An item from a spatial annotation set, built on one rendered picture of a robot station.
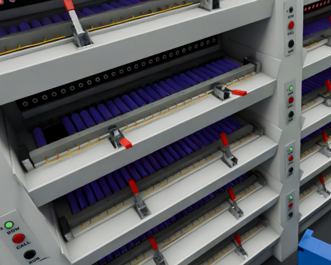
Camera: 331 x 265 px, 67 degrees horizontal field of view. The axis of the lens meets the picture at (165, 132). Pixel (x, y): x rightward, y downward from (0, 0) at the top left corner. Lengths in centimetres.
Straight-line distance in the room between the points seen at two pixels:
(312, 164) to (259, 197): 25
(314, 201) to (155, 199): 71
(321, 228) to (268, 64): 80
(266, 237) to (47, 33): 90
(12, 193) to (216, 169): 46
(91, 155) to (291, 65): 54
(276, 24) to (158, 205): 50
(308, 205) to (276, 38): 69
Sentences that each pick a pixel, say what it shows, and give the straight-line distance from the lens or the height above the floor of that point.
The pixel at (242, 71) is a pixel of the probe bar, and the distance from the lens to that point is 69.
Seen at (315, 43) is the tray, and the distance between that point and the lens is 94.
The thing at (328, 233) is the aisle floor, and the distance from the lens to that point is 128.
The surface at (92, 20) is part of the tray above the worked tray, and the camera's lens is 52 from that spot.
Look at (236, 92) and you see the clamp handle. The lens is 56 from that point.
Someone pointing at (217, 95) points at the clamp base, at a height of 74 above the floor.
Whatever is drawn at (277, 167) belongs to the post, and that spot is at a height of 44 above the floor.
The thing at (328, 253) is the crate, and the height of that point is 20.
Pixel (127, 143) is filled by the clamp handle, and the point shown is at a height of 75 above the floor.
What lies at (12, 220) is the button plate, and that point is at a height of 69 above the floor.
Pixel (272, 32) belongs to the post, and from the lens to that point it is 69.
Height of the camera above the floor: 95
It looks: 26 degrees down
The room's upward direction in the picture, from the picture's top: 14 degrees counter-clockwise
